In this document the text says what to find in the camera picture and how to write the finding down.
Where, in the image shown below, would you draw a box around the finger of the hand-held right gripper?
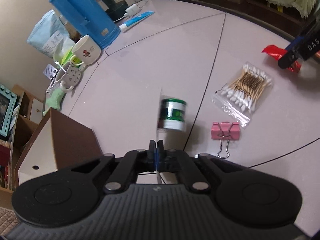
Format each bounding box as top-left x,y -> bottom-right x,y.
285,35 -> 305,53
277,47 -> 302,70

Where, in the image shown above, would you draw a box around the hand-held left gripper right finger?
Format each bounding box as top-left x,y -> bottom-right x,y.
157,140 -> 241,194

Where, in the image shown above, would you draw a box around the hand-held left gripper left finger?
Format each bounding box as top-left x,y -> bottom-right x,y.
71,140 -> 157,194

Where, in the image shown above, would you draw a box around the red foil packet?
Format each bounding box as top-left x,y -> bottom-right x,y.
262,44 -> 302,73

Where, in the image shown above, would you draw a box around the dark green snack packet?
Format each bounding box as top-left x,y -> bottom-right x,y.
155,87 -> 188,183

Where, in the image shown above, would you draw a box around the clear bag of cotton swabs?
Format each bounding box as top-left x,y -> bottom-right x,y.
211,61 -> 274,128

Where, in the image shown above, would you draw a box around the brown cardboard box white inside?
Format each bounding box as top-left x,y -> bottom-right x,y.
14,107 -> 104,188

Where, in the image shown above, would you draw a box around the pink binder clip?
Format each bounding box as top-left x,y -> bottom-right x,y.
211,122 -> 241,159

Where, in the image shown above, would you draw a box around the light green cloth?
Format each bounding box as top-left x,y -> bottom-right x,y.
42,87 -> 65,117

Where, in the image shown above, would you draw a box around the grey patterned mug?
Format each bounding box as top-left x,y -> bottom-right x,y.
54,62 -> 82,93

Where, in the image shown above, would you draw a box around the white mug with cartoon print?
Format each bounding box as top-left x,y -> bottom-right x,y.
70,35 -> 102,65

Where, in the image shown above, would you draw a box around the wooden shelf cabinet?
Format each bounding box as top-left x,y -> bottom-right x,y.
0,84 -> 50,195

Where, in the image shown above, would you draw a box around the green tissue pack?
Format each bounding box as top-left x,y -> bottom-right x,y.
54,40 -> 83,67

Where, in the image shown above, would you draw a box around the pill blister pack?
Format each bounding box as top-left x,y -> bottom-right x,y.
43,64 -> 58,78

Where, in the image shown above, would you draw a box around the blue white toothpaste tube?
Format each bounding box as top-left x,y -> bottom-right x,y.
119,11 -> 155,33

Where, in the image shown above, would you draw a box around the white charger plug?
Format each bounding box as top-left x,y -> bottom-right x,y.
125,4 -> 142,18

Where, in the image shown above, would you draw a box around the clear jar brown contents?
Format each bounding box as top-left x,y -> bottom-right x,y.
64,21 -> 82,41

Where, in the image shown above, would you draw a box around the teal toaster oven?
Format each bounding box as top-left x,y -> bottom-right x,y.
0,84 -> 20,138

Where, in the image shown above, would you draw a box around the quilted beige cushion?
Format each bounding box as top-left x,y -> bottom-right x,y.
0,206 -> 19,233

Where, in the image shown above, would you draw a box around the light blue plastic bag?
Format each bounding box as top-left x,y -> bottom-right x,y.
27,9 -> 72,58

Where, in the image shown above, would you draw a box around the blue thermos jug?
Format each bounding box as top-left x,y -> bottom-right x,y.
46,0 -> 121,50

